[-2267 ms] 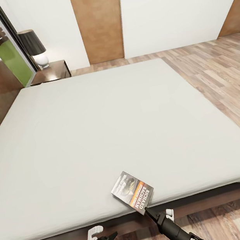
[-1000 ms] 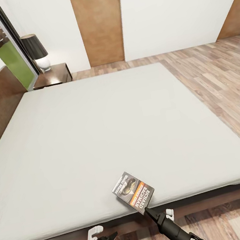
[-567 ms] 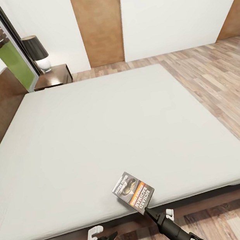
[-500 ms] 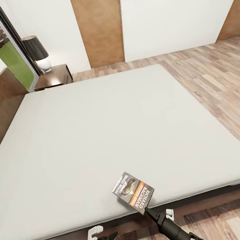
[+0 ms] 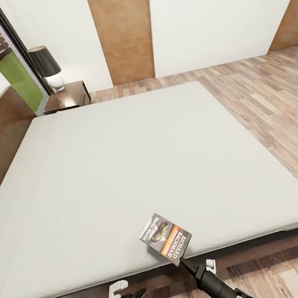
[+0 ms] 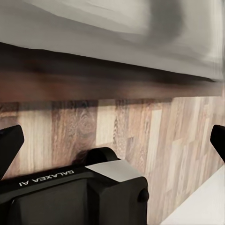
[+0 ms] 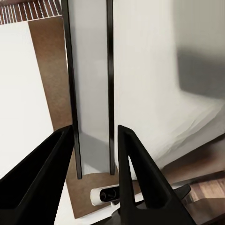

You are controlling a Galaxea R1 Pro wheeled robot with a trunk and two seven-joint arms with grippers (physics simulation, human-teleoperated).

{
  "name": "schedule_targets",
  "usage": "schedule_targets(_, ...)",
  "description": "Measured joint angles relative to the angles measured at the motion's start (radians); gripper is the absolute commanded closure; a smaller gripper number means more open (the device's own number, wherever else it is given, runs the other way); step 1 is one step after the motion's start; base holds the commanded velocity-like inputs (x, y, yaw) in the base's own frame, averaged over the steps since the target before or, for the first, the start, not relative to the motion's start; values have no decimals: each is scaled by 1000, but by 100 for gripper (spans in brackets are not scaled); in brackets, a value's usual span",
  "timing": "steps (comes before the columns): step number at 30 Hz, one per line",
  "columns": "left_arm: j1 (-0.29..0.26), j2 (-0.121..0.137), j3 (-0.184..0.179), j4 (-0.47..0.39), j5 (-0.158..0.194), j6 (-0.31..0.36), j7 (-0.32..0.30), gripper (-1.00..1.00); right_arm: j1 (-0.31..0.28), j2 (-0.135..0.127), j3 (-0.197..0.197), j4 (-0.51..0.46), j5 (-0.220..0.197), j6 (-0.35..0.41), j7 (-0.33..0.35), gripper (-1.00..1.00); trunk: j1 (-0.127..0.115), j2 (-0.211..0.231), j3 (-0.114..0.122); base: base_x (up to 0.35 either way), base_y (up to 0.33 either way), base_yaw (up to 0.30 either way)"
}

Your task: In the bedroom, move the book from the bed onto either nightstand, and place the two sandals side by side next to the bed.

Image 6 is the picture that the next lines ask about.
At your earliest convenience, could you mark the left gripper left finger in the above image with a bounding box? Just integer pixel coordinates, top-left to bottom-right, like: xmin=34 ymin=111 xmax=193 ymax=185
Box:
xmin=0 ymin=125 xmax=24 ymax=180

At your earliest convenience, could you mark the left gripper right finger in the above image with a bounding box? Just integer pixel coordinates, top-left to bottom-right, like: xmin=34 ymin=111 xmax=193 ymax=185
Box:
xmin=210 ymin=124 xmax=225 ymax=162

